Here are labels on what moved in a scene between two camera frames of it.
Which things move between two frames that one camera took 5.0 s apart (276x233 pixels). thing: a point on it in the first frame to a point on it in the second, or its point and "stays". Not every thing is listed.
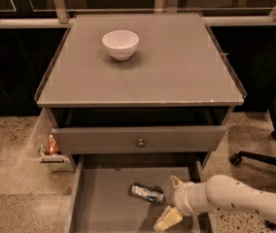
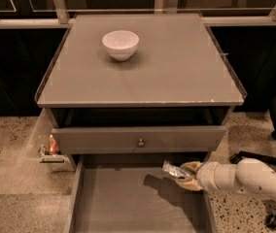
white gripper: x=180 y=197 to x=206 y=177
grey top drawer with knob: x=139 y=140 stays
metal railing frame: x=53 y=6 stays
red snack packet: x=53 y=149 stays
